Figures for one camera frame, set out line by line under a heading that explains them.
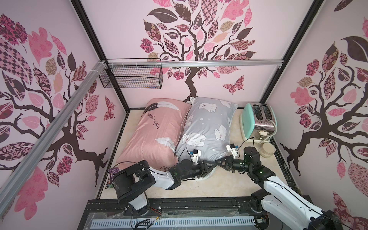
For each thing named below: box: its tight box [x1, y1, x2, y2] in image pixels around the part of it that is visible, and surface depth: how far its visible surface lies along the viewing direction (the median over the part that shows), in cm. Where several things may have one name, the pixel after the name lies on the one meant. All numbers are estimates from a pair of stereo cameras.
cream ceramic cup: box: [258, 142, 276, 159], surface depth 92 cm
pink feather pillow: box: [115, 98, 193, 172], surface depth 87 cm
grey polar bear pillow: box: [175, 96, 239, 163], surface depth 89 cm
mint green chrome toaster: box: [239, 102, 278, 144], surface depth 94 cm
